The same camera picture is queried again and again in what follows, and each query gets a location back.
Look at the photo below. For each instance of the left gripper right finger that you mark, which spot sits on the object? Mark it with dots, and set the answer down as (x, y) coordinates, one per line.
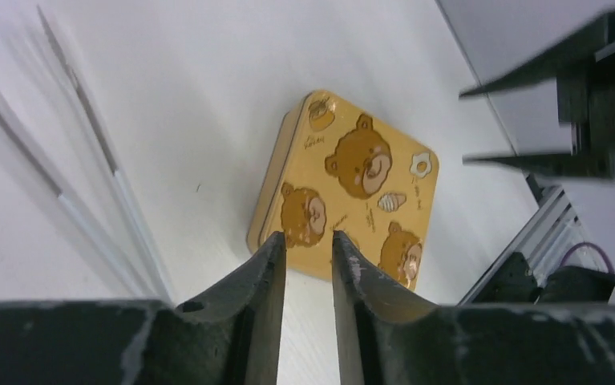
(387, 334)

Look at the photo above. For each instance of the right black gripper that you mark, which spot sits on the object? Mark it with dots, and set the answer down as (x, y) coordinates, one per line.
(584, 65)

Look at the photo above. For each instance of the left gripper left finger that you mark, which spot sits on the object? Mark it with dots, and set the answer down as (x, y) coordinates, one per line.
(228, 334)

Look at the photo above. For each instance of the steel serving tongs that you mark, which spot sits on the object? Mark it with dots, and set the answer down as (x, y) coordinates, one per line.
(70, 226)

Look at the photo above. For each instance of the silver box lid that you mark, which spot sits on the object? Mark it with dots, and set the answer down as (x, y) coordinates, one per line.
(335, 167)

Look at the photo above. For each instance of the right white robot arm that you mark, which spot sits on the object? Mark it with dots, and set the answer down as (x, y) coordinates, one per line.
(558, 279)

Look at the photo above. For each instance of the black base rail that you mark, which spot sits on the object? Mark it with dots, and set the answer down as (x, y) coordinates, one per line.
(509, 279)

